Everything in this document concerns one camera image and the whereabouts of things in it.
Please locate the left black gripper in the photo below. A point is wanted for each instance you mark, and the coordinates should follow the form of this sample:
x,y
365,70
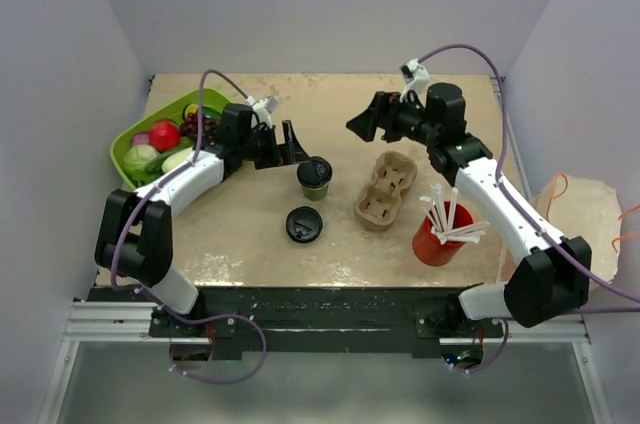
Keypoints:
x,y
289,153

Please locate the red cup holder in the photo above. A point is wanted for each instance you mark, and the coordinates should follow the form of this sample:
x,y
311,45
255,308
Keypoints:
x,y
428,248

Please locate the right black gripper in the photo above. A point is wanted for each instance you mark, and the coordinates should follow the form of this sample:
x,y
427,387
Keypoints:
x,y
366,124

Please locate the white wrapped straw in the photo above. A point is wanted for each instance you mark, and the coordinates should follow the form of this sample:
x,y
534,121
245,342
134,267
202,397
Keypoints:
x,y
442,220

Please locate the white daikon radish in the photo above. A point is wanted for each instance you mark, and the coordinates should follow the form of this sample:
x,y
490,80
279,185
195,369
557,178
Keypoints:
x,y
176,159

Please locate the green plastic bin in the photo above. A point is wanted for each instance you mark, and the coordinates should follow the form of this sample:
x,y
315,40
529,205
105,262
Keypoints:
x,y
212,98

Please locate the green bottle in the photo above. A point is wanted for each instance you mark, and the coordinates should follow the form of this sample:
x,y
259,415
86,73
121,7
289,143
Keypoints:
x,y
193,109

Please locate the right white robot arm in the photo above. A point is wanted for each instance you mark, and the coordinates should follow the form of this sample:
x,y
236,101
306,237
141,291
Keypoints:
x,y
550,278

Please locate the green paper coffee cup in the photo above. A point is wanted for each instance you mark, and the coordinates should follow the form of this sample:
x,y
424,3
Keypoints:
x,y
315,193

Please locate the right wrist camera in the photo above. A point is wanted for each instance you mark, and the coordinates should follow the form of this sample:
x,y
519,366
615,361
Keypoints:
x,y
416,77

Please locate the brown pulp cup carrier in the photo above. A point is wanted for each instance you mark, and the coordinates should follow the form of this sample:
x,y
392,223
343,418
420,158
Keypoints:
x,y
381,198

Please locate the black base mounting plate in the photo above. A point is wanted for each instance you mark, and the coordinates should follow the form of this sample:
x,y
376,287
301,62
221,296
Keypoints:
x,y
413,321

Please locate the red apple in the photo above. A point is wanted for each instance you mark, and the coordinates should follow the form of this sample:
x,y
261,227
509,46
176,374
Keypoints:
x,y
164,135

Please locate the black plastic cup lid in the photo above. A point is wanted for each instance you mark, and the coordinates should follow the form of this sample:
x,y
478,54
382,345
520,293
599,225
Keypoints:
x,y
314,173

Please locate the purple grapes bunch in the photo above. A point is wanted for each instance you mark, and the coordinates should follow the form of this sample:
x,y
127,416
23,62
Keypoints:
x,y
194,124

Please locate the red onion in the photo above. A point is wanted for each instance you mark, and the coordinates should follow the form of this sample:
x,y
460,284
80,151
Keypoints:
x,y
140,138

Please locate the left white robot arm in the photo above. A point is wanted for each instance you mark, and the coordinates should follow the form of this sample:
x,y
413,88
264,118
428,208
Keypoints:
x,y
135,237

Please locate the green cabbage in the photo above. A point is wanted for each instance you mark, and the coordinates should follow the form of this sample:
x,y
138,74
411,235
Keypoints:
x,y
136,159

